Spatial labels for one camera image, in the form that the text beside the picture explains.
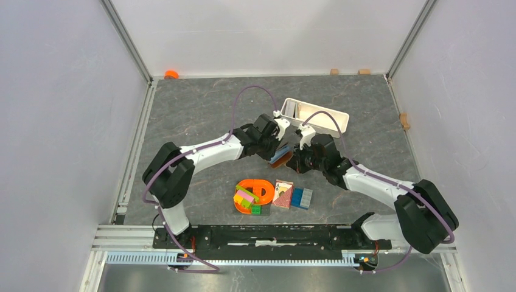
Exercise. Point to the blue building brick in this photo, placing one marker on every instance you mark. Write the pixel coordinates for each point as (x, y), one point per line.
(296, 197)

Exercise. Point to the dark grey building brick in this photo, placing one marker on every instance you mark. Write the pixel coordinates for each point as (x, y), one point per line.
(265, 210)

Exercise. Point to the playing card box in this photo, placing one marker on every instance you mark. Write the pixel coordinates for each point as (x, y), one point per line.
(283, 192)

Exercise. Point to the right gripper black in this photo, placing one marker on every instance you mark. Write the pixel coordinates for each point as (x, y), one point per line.
(296, 162)

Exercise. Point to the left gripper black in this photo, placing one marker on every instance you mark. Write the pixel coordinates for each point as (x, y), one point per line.
(269, 154)

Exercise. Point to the pink yellow brick stack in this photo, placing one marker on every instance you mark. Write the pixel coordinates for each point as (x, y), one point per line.
(244, 197)

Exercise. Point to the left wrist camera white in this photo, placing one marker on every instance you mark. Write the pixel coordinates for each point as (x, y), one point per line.
(282, 124)

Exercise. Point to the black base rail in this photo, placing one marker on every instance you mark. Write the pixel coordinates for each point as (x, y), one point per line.
(276, 241)

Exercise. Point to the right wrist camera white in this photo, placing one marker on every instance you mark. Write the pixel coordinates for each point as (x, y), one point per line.
(306, 133)

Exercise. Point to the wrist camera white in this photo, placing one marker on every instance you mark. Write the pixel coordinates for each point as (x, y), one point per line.
(282, 124)
(306, 133)

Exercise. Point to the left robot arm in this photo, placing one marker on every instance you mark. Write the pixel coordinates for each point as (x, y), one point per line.
(167, 178)

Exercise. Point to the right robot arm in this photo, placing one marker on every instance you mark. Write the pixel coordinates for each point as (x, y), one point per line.
(423, 217)

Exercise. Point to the white cable comb strip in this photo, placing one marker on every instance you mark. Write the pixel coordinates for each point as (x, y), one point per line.
(178, 259)

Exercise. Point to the green building brick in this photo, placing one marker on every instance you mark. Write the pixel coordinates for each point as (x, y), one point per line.
(256, 209)

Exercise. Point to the wooden curved piece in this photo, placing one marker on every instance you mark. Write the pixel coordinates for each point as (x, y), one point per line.
(403, 117)

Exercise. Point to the wooden block right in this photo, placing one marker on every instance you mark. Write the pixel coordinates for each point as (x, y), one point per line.
(364, 72)

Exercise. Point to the white plastic tray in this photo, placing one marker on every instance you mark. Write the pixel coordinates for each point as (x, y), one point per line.
(322, 123)

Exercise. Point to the orange round cap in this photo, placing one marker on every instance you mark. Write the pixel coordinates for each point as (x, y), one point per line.
(171, 74)

